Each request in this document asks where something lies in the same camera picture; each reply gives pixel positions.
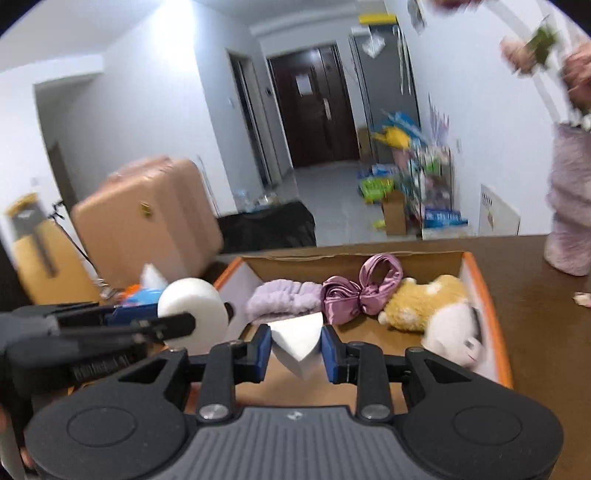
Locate pink satin bow scrunchie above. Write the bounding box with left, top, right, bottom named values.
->
left=321, top=253, right=404, bottom=325

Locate white round sponge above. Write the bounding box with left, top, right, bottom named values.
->
left=157, top=278, right=228, bottom=355

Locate yellow white plush toy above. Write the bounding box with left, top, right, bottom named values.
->
left=378, top=275, right=484, bottom=368

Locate lilac fuzzy headband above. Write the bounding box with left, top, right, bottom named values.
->
left=245, top=279, right=322, bottom=324

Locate yellow thermos jug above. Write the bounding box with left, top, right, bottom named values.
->
left=5, top=193, right=100, bottom=305

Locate red orange cardboard box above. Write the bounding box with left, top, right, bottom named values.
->
left=204, top=251, right=513, bottom=407

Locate blue tissue pack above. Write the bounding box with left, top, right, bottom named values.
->
left=106, top=263, right=168, bottom=326

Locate black bag on floor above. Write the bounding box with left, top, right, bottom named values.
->
left=217, top=200, right=317, bottom=254

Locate small cardboard box on floor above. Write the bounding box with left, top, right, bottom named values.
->
left=382, top=190, right=407, bottom=236

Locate pink ribbed suitcase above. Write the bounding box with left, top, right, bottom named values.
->
left=71, top=156, right=223, bottom=289

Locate yellow watering can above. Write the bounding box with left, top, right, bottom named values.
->
left=372, top=126, right=412, bottom=150

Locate pink fuzzy vase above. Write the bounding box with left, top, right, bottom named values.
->
left=544, top=124, right=590, bottom=277

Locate dark brown entrance door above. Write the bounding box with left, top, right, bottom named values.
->
left=267, top=44, right=360, bottom=169

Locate grey refrigerator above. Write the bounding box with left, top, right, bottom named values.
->
left=348, top=21, right=423, bottom=163

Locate yellow box on refrigerator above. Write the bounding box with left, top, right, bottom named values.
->
left=358, top=12, right=399, bottom=26

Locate dried pink rose bouquet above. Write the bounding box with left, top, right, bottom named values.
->
left=428, top=0, right=591, bottom=128

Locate wire storage rack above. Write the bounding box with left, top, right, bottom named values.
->
left=398, top=145, right=469, bottom=234

